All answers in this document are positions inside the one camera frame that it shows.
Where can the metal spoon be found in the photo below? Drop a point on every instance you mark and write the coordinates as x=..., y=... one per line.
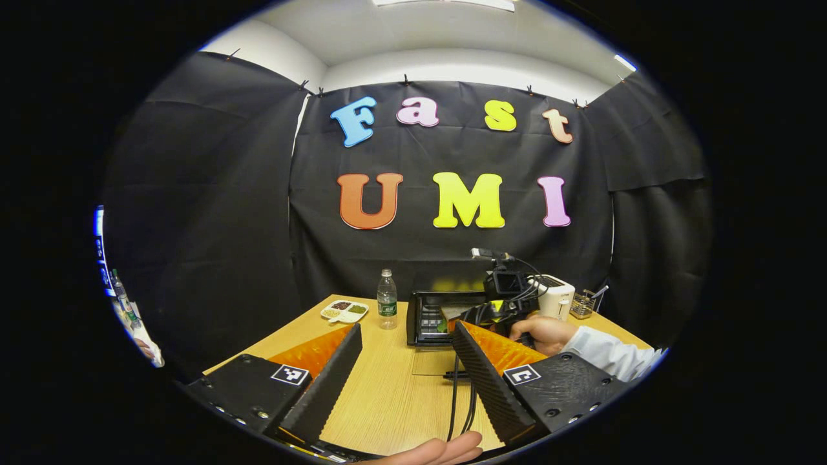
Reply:
x=601, y=292

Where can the clear glass utensil cup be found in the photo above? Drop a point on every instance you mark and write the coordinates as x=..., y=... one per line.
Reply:
x=581, y=305

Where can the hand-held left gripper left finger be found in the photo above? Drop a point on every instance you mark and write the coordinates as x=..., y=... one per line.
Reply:
x=326, y=387

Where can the black backdrop cloth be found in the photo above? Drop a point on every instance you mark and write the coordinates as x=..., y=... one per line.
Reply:
x=207, y=194

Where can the small ceiling light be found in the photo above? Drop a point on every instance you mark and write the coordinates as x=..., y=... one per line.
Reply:
x=625, y=62

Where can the white divided snack dish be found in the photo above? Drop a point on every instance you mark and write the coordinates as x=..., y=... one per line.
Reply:
x=344, y=311

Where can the black electric oven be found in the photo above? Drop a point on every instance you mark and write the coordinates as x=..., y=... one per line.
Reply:
x=426, y=316

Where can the white cluttered side shelf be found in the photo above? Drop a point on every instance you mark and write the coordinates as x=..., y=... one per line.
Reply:
x=136, y=329

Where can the white toaster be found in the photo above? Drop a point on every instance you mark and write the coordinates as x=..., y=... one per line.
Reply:
x=559, y=300

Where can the long ceiling light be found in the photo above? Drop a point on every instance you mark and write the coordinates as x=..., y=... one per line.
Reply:
x=446, y=4

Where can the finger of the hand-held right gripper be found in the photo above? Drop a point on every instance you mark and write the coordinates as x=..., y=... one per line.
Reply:
x=494, y=313

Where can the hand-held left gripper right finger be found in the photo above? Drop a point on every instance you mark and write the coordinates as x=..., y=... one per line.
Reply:
x=488, y=387

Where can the clear plastic water bottle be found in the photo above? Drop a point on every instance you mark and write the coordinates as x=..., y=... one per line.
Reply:
x=387, y=300

